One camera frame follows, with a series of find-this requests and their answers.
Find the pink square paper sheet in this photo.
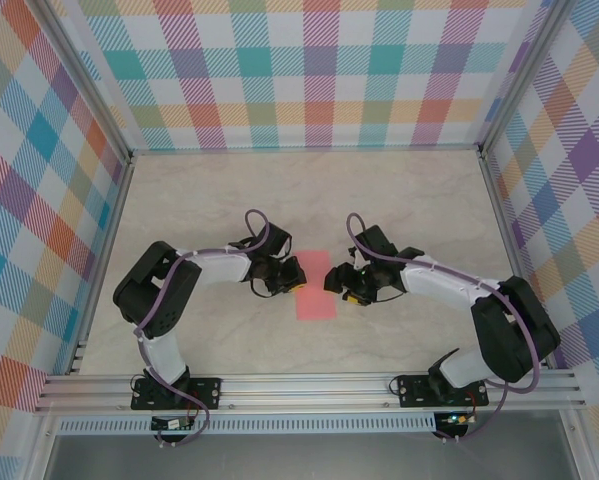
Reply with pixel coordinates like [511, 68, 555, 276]
[293, 249, 339, 322]

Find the grey metal panel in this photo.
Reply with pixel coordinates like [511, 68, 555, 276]
[43, 430, 580, 480]

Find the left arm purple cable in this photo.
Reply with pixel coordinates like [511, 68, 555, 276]
[134, 208, 273, 448]

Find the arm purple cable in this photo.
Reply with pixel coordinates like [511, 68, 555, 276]
[346, 212, 539, 444]
[134, 208, 273, 448]

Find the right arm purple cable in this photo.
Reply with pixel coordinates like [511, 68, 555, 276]
[346, 212, 539, 444]

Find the thin black wire loop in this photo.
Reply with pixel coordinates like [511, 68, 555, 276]
[388, 372, 425, 397]

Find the thin aluminium wall rail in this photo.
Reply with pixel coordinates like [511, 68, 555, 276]
[128, 143, 485, 155]

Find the long aluminium mounting rail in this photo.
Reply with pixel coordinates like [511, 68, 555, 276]
[34, 369, 586, 414]

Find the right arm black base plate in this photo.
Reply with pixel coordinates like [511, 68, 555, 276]
[397, 375, 490, 408]

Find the aluminium table side rail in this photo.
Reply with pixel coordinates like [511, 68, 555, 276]
[478, 151, 553, 370]
[67, 152, 136, 376]

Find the slotted grey cable duct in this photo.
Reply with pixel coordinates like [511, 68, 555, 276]
[57, 412, 438, 435]

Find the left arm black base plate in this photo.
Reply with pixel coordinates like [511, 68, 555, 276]
[130, 378, 222, 411]

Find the aluminium frame post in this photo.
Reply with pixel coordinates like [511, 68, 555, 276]
[31, 0, 134, 166]
[478, 0, 570, 159]

